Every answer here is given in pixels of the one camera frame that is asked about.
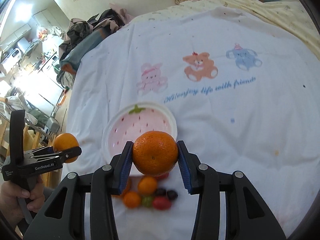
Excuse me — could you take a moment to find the white cartoon bear bedsheet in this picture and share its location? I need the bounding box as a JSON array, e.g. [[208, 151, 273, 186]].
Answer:
[[62, 7, 319, 236]]

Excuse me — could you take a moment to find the pink strawberry plate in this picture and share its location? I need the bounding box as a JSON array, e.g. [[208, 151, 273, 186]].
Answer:
[[102, 101, 177, 163]]

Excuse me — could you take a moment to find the large orange mandarin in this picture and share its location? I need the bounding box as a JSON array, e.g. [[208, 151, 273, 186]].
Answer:
[[132, 131, 178, 177]]

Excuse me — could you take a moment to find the person's left hand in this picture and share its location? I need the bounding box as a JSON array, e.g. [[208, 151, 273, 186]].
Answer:
[[0, 179, 46, 227]]

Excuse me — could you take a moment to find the red cherry tomato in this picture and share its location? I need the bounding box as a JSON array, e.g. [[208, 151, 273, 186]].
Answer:
[[152, 196, 171, 210], [155, 172, 169, 181]]

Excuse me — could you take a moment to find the green grape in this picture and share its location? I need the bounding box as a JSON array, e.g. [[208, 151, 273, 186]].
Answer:
[[141, 196, 154, 208]]

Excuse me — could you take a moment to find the small orange kumquat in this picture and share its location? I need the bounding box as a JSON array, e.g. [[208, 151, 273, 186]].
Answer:
[[113, 177, 132, 198], [137, 176, 158, 196], [123, 191, 142, 209]]

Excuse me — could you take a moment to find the cream yellow blanket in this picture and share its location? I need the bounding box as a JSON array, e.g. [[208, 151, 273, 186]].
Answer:
[[131, 0, 319, 57]]

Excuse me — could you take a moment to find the wooden chair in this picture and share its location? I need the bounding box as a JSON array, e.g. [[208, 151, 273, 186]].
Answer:
[[0, 97, 63, 188]]

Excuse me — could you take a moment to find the dark purple grape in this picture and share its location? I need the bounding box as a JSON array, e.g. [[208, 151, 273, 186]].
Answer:
[[167, 190, 178, 201], [154, 188, 167, 197]]

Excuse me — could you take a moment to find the pile of dark clothes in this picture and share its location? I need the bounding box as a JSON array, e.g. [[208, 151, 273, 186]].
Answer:
[[59, 3, 135, 57]]

